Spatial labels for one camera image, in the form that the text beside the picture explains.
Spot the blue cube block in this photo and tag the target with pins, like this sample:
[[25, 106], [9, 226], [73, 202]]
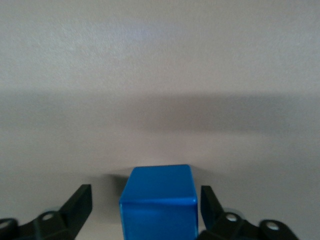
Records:
[[158, 200]]

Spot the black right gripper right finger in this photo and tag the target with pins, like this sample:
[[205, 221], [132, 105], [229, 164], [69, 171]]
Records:
[[225, 227]]

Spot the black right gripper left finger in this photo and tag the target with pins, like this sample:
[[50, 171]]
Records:
[[57, 225]]

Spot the brown paper table cover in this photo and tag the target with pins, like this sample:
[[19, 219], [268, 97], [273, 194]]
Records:
[[160, 75]]

